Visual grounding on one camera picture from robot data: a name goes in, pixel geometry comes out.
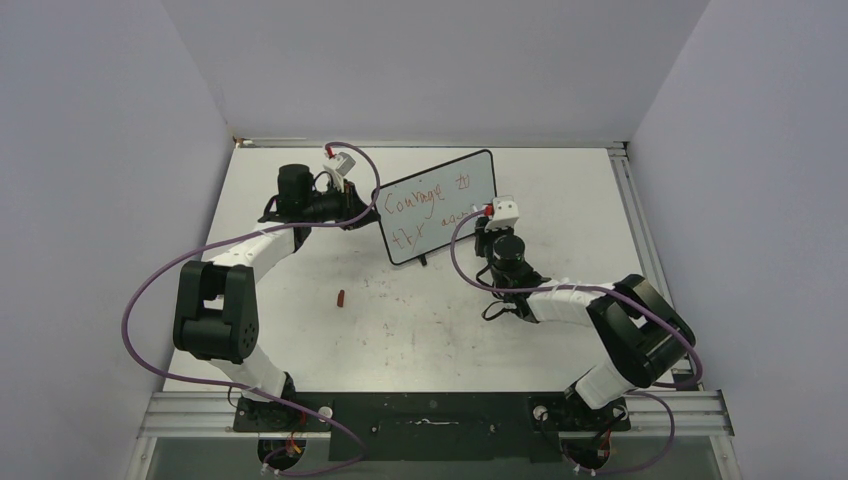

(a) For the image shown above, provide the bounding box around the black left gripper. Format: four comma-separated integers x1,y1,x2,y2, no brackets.
302,178,380,231

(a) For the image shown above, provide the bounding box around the black framed whiteboard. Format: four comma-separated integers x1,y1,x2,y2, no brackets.
376,149,497,266

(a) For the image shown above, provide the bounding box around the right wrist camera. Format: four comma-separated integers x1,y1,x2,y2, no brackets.
483,195,520,232

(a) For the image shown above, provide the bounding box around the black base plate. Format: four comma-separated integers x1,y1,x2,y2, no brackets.
232,392,631,463

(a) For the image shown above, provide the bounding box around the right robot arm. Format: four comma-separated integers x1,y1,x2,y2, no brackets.
474,216,696,428

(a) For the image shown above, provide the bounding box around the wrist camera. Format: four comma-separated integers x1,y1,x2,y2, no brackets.
323,152,356,183
483,195,520,232

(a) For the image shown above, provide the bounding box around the aluminium frame rail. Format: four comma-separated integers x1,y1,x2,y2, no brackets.
143,141,732,479

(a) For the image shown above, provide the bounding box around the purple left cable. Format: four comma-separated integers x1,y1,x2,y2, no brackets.
121,140,382,478

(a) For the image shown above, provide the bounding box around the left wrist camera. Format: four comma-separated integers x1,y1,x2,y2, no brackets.
323,152,356,183

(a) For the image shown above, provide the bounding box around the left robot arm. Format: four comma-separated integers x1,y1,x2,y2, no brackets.
173,153,379,431

